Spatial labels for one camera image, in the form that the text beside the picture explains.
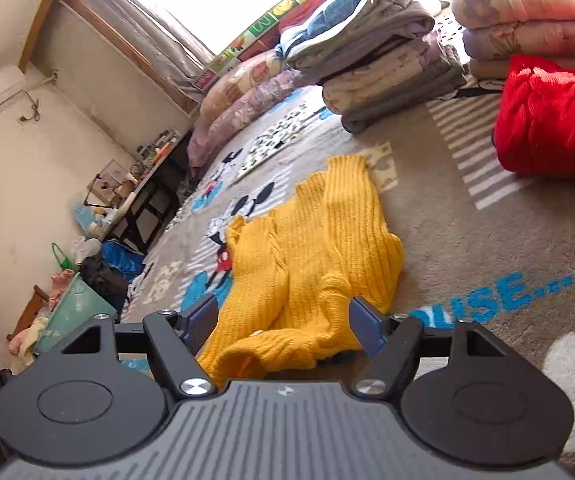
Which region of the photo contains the yellow knit sweater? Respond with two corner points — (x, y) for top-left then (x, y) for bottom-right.
(198, 155), (405, 387)

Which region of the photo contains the pink pastel folded clothes stack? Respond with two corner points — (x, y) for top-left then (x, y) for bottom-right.
(443, 0), (575, 82)

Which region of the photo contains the blue plastic bag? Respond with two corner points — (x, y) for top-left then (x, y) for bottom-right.
(101, 240), (145, 282)

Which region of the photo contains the green plastic basin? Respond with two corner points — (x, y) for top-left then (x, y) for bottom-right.
(33, 273), (117, 358)

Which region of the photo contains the black side desk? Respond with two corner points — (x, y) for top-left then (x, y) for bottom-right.
(103, 130), (193, 255)

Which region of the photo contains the Mickey Mouse bed blanket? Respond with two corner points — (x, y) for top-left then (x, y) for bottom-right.
(122, 79), (575, 476)

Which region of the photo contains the purple floral long pillow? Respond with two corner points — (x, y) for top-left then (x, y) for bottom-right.
(186, 70), (309, 172)

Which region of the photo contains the cream floral folded garment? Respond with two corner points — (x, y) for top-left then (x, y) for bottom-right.
(322, 32), (453, 115)

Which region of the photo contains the floral beige pillow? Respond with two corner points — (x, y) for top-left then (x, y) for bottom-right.
(200, 50), (284, 122)

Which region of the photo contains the dark grey folded garment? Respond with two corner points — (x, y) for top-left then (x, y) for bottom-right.
(342, 73), (466, 134)

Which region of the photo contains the red knit sweater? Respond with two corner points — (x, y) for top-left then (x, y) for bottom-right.
(493, 55), (575, 181)

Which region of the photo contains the alphabet foam mat headboard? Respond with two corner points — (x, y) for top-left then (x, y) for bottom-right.
(193, 0), (309, 94)

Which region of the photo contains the grey window curtain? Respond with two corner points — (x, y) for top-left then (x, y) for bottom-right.
(82, 0), (212, 104)

